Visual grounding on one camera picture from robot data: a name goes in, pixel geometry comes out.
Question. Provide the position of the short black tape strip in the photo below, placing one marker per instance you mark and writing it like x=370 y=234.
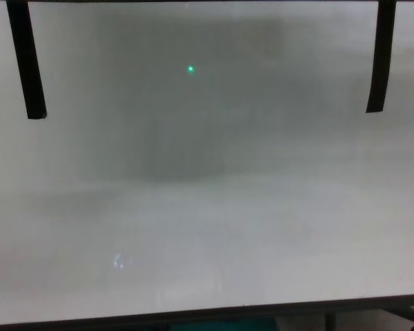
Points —
x=29 y=69
x=381 y=62

